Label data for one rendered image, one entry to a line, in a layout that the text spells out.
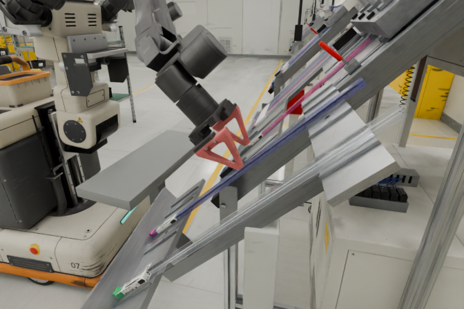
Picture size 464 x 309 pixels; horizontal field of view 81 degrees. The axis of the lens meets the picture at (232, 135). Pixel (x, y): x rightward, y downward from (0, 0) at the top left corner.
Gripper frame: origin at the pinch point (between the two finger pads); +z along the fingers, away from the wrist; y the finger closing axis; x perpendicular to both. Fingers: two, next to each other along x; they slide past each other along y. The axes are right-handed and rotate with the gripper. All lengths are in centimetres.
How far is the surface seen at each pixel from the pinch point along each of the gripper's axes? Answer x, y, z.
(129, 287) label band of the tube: 23.1, -17.5, 2.1
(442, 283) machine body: -10, 13, 65
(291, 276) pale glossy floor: 50, 54, 81
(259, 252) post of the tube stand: 6.9, -8.5, 14.2
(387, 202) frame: -11, 29, 48
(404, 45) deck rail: -33.8, 15.1, 6.8
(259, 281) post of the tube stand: 11.7, -8.6, 19.8
